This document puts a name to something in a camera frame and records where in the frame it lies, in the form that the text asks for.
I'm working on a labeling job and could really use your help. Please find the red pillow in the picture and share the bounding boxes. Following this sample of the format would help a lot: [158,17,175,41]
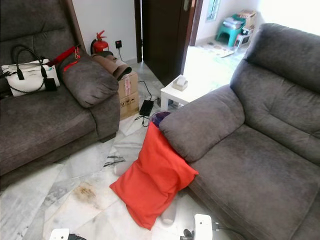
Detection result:
[109,121,200,231]

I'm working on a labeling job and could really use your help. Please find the grey fabric sofa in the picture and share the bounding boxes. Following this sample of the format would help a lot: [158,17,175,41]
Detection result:
[159,23,320,240]
[0,0,121,191]

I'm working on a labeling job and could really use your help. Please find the printed floor mat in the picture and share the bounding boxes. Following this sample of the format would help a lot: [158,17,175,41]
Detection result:
[202,42,236,58]

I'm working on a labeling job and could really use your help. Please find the purple lined waste bin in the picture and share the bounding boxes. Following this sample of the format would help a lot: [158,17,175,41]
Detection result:
[150,111,173,129]

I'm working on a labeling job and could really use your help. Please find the black power adapter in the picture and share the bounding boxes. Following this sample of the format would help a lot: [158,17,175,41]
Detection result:
[139,99,155,118]

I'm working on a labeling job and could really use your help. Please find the white side table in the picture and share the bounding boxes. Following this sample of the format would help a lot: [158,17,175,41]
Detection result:
[160,75,207,111]

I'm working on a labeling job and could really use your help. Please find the brown cardboard box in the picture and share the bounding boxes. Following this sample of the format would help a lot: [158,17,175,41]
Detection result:
[118,71,140,120]

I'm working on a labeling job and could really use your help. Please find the beige tissue box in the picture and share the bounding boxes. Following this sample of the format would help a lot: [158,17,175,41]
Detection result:
[172,75,190,92]

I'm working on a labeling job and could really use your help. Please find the rolled brown mat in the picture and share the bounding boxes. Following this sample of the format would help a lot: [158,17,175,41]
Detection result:
[92,52,133,81]

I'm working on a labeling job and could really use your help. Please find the red fire extinguisher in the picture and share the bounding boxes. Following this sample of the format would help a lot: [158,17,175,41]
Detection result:
[90,30,110,55]

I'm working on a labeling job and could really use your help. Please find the dark wooden door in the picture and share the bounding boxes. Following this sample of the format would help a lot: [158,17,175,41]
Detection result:
[141,0,199,87]

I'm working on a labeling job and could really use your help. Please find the green plastic stool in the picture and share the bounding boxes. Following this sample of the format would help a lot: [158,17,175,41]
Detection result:
[216,19,246,48]

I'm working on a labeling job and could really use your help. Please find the grey stack of papers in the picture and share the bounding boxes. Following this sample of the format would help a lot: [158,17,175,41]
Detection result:
[222,16,245,30]

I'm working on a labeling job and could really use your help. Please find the small tan cardboard box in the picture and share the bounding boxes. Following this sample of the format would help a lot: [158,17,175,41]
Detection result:
[237,9,258,30]

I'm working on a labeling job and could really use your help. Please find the teal framed window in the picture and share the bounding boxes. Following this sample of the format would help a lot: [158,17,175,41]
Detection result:
[205,0,221,22]

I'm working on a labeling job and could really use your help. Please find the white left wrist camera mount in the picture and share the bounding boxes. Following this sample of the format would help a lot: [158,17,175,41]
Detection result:
[49,228,71,240]

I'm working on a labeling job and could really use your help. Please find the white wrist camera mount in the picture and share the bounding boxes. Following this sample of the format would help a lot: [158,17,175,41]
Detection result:
[49,228,71,240]
[194,214,214,240]

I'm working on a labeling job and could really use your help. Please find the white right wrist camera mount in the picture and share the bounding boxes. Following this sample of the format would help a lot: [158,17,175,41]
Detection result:
[194,214,214,240]

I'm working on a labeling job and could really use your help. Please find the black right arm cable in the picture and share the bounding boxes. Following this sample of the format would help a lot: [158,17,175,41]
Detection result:
[212,222,248,240]

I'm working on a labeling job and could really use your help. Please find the black adapter cable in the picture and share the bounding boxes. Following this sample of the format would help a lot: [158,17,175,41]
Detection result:
[134,80,160,127]

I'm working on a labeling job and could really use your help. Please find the white handbag black handles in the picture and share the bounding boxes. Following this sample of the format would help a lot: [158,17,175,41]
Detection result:
[1,45,61,97]

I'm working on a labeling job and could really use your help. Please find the red strap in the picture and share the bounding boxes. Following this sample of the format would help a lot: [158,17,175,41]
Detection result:
[47,44,82,72]

